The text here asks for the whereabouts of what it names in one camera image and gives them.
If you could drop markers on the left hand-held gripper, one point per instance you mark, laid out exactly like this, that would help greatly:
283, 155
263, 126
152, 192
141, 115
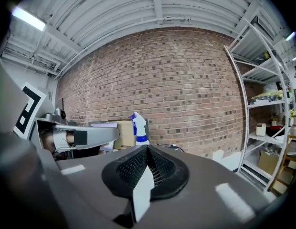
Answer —
28, 108

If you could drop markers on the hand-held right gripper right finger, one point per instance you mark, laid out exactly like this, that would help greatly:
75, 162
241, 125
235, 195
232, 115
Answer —
200, 175

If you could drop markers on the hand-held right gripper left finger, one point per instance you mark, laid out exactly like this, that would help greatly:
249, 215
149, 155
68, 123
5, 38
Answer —
90, 175

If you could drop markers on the white spray bottle blue trigger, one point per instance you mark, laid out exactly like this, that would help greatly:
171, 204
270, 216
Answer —
140, 124

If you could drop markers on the brown cardboard box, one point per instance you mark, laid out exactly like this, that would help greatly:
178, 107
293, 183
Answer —
125, 135

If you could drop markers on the cardboard box on shelf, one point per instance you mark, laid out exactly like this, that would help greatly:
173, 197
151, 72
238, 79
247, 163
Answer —
267, 162

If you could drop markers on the white square container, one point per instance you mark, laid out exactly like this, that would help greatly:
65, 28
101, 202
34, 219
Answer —
261, 129

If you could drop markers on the black and red bowl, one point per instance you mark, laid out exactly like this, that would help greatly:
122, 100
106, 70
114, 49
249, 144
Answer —
274, 130

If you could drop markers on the wooden step stool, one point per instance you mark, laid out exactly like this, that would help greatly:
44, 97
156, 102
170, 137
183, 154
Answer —
287, 166

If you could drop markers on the white metal shelf rack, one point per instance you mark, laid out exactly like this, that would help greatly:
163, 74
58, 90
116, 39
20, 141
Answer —
262, 104

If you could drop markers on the white ceiling pipe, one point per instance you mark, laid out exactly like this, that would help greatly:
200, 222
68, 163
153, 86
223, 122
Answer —
114, 36

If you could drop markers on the yellow flat bundle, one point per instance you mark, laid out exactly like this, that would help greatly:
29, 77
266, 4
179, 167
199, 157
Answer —
269, 95

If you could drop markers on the long ceiling light tube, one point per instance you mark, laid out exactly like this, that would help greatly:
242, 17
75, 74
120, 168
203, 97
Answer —
28, 18

